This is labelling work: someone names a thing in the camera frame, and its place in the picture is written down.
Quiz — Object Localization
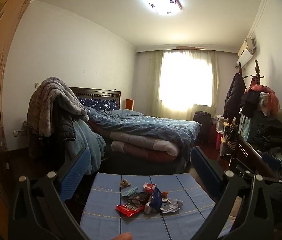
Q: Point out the red snack packet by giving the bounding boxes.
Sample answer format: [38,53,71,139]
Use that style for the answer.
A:
[116,203,145,218]

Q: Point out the grey patterned blanket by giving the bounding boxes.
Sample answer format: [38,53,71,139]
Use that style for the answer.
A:
[27,77,89,158]

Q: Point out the person's left hand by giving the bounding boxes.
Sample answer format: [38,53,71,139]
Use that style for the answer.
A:
[113,232,133,240]

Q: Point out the red quilt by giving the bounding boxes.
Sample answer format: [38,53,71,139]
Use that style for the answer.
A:
[111,149,183,164]

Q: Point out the blue and white packet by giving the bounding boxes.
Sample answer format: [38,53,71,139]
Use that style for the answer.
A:
[144,187,163,214]

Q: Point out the wooden coat rack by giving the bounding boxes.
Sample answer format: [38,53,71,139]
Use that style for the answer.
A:
[250,59,266,85]

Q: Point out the sheer window curtain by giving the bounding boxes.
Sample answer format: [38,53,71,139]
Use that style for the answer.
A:
[149,49,219,121]

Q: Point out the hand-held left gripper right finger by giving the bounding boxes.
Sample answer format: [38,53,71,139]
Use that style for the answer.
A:
[190,146,274,240]

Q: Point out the dark bag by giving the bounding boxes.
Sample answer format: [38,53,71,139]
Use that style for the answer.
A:
[222,123,239,146]

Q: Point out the teal wrapper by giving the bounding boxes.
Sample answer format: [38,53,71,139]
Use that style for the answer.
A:
[121,187,139,197]

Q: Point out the pink box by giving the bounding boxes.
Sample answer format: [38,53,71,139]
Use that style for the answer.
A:
[214,129,223,151]

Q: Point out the black hanging coat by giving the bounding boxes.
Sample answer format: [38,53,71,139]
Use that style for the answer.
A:
[223,73,247,119]

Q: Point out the dark wooden headboard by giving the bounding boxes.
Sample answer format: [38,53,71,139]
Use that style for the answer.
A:
[69,87,122,111]

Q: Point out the red and white packet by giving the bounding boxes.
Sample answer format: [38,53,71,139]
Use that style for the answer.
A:
[141,182,158,193]

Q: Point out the dark snack packet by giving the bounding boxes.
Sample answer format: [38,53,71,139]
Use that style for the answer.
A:
[127,192,152,206]

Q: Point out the black suitcase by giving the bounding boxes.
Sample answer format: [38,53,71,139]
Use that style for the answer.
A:
[193,111,212,144]

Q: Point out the pink quilt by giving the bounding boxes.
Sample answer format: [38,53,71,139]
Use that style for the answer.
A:
[109,131,180,157]

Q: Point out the black hanging clothes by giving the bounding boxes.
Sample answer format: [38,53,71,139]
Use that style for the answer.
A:
[239,90,264,118]

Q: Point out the pile of black clothes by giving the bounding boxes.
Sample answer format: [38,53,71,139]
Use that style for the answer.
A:
[252,118,282,153]

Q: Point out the blue fleece blanket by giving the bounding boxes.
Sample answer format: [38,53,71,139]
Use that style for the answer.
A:
[73,119,106,176]

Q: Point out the white wrapper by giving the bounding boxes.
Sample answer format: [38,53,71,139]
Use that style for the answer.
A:
[161,197,184,214]

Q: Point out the blue star pillow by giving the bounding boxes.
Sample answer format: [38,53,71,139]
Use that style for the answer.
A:
[77,97,120,111]

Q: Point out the teal bag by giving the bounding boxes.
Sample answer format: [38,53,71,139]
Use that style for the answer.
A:
[238,107,257,141]

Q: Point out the white plastic container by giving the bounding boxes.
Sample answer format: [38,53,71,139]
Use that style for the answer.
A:
[214,115,229,132]

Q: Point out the white air conditioner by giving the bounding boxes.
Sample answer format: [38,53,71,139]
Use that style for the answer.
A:
[236,37,257,67]

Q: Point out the blue duvet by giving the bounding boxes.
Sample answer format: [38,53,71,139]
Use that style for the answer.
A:
[84,106,200,161]

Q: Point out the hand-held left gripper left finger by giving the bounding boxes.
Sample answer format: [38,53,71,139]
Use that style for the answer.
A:
[8,147,91,240]

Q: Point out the blue striped table cloth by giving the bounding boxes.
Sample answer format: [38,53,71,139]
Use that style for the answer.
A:
[79,172,232,240]

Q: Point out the dark bed base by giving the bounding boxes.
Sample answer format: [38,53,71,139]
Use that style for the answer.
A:
[100,154,189,178]

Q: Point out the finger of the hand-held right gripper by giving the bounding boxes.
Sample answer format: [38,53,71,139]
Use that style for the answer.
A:
[230,157,256,178]

